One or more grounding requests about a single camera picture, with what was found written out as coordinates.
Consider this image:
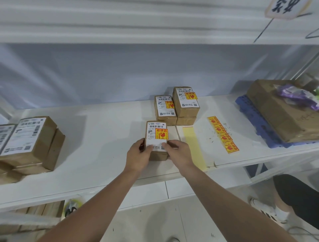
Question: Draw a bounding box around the stack of labelled brown parcels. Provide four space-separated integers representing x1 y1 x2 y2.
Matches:
0 116 66 185

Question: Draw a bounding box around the yellow red sticker strip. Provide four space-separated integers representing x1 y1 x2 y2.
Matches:
207 116 240 154
182 126 208 172

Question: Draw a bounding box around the yellow white plastic packet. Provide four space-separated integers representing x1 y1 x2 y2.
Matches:
63 199 83 217

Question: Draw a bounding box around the row of flat brown cartons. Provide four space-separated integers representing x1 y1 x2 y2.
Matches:
0 200 64 235

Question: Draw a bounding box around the person's right forearm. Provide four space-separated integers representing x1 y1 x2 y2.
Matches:
183 164 297 242

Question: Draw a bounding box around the white metal shelf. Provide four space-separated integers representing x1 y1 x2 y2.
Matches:
0 0 319 215

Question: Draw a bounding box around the person's left hand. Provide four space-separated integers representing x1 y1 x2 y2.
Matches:
124 138 154 173

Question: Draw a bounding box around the person's right hand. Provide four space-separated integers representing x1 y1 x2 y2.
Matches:
161 139 196 178

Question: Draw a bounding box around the blue plastic pallet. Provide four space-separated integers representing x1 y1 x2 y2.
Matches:
235 94 319 149

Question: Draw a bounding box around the small brown cardboard box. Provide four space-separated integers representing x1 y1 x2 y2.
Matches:
172 86 201 118
175 116 197 126
154 95 178 126
145 121 169 161

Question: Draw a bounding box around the person's left forearm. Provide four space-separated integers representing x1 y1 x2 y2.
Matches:
37 168 140 242

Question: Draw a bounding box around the grey cable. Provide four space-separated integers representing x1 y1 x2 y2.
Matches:
286 225 319 242

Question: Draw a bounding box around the large brown carton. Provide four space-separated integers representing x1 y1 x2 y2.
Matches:
247 79 319 143

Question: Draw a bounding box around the blue plastic crate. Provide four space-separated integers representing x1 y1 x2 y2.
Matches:
245 164 268 179

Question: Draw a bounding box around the purple plastic packet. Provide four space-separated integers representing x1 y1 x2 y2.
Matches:
274 84 319 110

